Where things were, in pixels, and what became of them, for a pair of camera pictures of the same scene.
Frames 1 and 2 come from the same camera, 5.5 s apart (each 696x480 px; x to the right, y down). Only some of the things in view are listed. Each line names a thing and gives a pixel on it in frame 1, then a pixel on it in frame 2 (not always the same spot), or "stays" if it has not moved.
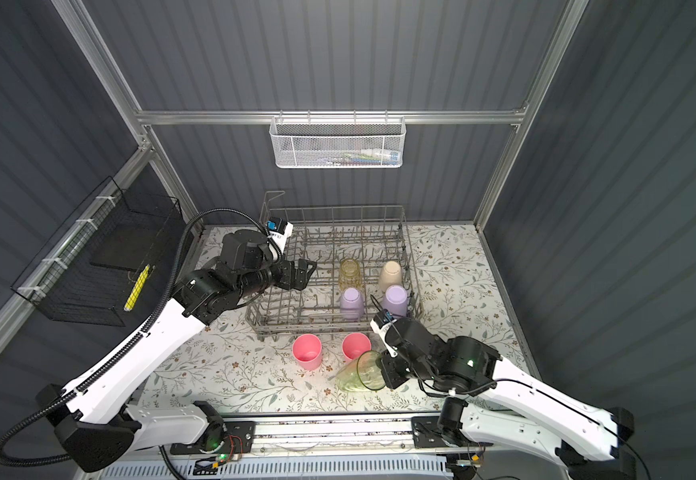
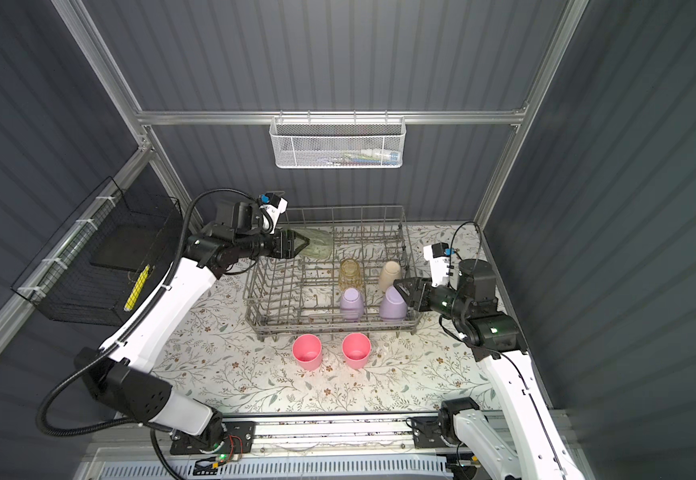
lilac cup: (396, 300) stays
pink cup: (354, 345) stays
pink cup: (307, 350) stays
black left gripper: (301, 273) to (285, 251)
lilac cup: (351, 305) stays
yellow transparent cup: (350, 274) stays
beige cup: (390, 274) stays
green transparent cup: (362, 374) to (320, 246)
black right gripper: (391, 377) to (418, 285)
